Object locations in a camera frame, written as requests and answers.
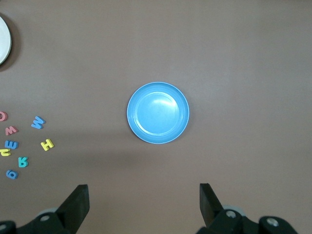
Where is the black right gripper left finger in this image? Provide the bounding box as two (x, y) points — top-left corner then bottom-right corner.
(17, 184), (90, 234)

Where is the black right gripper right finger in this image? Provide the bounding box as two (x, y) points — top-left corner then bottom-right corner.
(198, 183), (259, 234)

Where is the blue foam letter g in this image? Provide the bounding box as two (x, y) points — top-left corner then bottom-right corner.
(5, 169), (19, 180)

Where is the small blue foam letter m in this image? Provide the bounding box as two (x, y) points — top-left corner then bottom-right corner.
(4, 140), (20, 150)

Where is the blue foam capital letter M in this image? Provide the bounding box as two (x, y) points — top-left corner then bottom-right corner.
(31, 116), (46, 130)

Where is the blue plate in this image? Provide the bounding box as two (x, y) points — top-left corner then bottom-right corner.
(126, 81), (190, 144)

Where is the cream plate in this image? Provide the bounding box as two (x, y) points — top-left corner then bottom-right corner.
(0, 16), (12, 66)

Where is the yellow foam letter H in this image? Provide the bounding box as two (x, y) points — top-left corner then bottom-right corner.
(40, 138), (55, 152)

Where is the red foam letter W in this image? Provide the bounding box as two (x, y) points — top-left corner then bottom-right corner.
(5, 125), (19, 136)

